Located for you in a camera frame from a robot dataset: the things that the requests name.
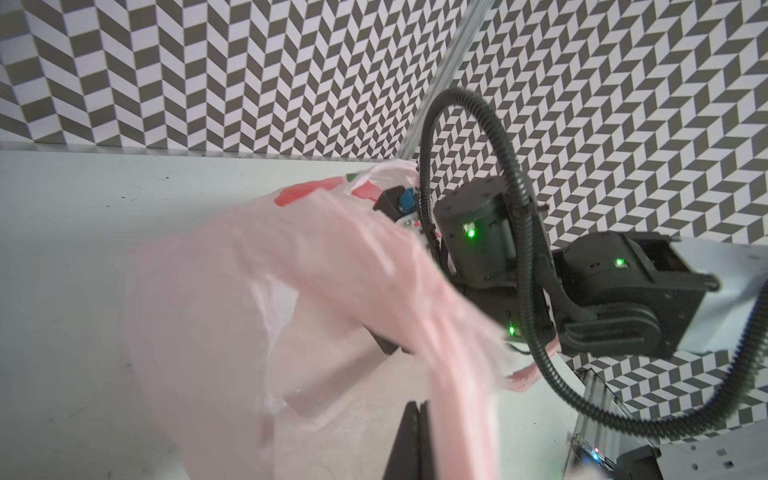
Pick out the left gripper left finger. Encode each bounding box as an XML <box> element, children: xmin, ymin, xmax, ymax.
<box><xmin>382</xmin><ymin>401</ymin><xmax>421</xmax><ymax>480</ymax></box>

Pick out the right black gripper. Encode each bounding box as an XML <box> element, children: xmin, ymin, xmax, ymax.
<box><xmin>432</xmin><ymin>176</ymin><xmax>555</xmax><ymax>354</ymax></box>

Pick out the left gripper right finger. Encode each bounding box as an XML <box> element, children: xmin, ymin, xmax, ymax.
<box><xmin>419</xmin><ymin>401</ymin><xmax>435</xmax><ymax>480</ymax></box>

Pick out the pink plastic bag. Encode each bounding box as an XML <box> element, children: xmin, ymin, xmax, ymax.
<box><xmin>122</xmin><ymin>160</ymin><xmax>573</xmax><ymax>479</ymax></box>

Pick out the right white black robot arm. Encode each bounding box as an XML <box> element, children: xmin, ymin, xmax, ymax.
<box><xmin>432</xmin><ymin>176</ymin><xmax>767</xmax><ymax>360</ymax></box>

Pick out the right black corrugated cable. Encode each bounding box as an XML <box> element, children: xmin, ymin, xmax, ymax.
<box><xmin>418</xmin><ymin>87</ymin><xmax>768</xmax><ymax>439</ymax></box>

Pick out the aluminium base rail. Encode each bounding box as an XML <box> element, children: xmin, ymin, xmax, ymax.
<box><xmin>566</xmin><ymin>368</ymin><xmax>768</xmax><ymax>480</ymax></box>

